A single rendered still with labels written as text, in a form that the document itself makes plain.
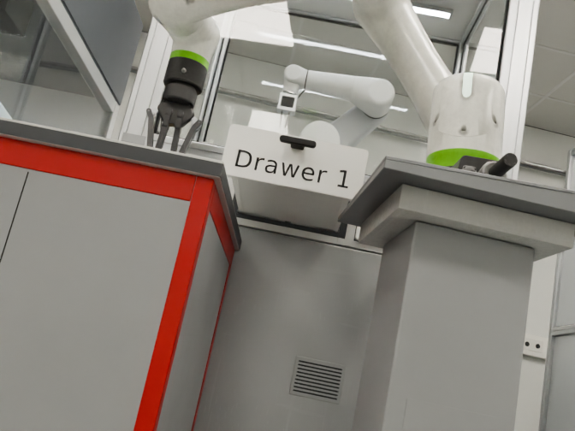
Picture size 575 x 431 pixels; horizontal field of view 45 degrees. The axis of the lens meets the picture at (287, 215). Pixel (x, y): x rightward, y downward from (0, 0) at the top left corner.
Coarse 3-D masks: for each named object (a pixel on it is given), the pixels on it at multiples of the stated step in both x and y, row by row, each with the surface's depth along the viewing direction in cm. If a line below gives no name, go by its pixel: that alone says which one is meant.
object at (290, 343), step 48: (288, 240) 171; (240, 288) 168; (288, 288) 168; (336, 288) 168; (240, 336) 165; (288, 336) 165; (336, 336) 165; (240, 384) 162; (288, 384) 162; (336, 384) 162
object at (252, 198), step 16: (240, 192) 156; (256, 192) 154; (272, 192) 151; (288, 192) 149; (304, 192) 146; (240, 208) 170; (256, 208) 167; (272, 208) 164; (288, 208) 161; (304, 208) 158; (320, 208) 155; (336, 208) 153; (304, 224) 172; (320, 224) 169; (336, 224) 166
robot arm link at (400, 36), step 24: (360, 0) 148; (384, 0) 147; (408, 0) 152; (360, 24) 156; (384, 24) 149; (408, 24) 148; (384, 48) 150; (408, 48) 146; (432, 48) 147; (408, 72) 145; (432, 72) 143
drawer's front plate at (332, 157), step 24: (240, 144) 141; (264, 144) 142; (288, 144) 142; (336, 144) 142; (240, 168) 140; (264, 168) 140; (336, 168) 140; (360, 168) 140; (312, 192) 140; (336, 192) 139
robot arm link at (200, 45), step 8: (208, 24) 157; (216, 24) 162; (200, 32) 156; (208, 32) 158; (216, 32) 161; (176, 40) 157; (184, 40) 156; (192, 40) 157; (200, 40) 158; (208, 40) 159; (216, 40) 162; (176, 48) 158; (184, 48) 157; (192, 48) 157; (200, 48) 158; (208, 48) 159; (184, 56) 157; (192, 56) 157; (200, 56) 158; (208, 56) 160; (208, 64) 161
